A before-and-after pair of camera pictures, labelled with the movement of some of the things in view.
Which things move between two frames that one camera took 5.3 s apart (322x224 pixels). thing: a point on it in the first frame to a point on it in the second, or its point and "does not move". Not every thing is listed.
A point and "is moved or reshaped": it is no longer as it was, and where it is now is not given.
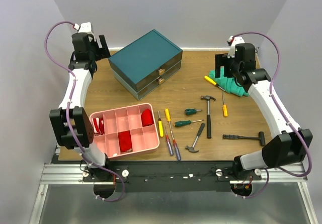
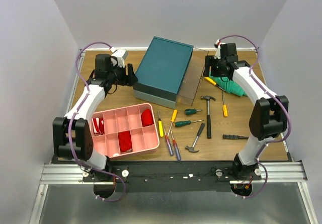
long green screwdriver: [178, 124] does not move
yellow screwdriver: [214, 82] does not move
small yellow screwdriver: [225, 107] does not move
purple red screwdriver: [169, 144] does not move
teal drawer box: [145, 63] is moved or reshaped
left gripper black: [102, 53] to [130, 79]
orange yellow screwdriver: [168, 119] is moved or reshaped
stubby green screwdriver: [191, 112] does not move
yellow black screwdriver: [160, 126] does not move
